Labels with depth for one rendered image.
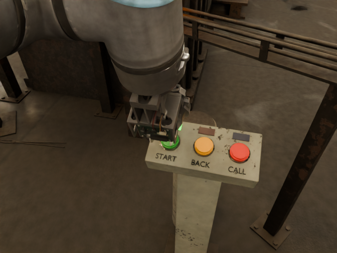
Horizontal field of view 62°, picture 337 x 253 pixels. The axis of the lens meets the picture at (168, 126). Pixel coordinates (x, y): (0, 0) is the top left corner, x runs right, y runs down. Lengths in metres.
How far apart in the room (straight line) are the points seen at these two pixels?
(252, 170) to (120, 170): 0.85
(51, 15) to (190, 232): 0.70
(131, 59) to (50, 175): 1.16
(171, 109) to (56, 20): 0.20
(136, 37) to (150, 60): 0.03
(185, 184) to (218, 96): 1.16
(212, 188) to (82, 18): 0.49
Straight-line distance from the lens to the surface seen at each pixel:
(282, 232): 1.24
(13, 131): 1.71
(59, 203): 1.31
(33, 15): 0.28
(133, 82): 0.33
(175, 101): 0.42
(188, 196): 0.70
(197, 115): 0.81
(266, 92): 1.89
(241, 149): 0.60
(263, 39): 0.78
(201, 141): 0.60
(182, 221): 0.81
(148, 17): 0.26
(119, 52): 0.30
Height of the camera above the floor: 1.04
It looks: 43 degrees down
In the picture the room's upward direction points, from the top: straight up
